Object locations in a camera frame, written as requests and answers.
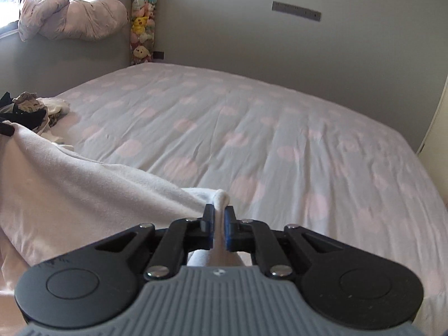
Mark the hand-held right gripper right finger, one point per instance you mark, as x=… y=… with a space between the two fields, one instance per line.
x=230 y=229

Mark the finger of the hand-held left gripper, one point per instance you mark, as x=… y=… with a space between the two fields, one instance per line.
x=6 y=129

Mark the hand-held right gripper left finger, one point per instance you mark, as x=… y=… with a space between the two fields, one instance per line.
x=209 y=227

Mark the white knit sweater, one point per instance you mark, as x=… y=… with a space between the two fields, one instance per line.
x=87 y=189

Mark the pile of unfolded clothes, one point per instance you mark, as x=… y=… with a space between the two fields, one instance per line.
x=26 y=100

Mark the black garment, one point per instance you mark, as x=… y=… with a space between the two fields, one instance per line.
x=26 y=117

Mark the white folded garment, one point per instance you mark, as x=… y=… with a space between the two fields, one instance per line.
x=56 y=106

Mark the bed with pink-dotted sheet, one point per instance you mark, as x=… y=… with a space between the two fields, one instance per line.
x=245 y=129

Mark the pink pillow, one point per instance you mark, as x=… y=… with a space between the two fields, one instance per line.
x=80 y=17

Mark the hanging plush toy holder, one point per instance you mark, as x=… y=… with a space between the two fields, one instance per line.
x=142 y=21

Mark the cream door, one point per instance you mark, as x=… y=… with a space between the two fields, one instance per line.
x=437 y=136

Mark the black wall socket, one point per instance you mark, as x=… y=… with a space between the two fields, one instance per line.
x=159 y=55

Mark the grey wall switch panel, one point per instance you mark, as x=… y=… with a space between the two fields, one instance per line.
x=296 y=11

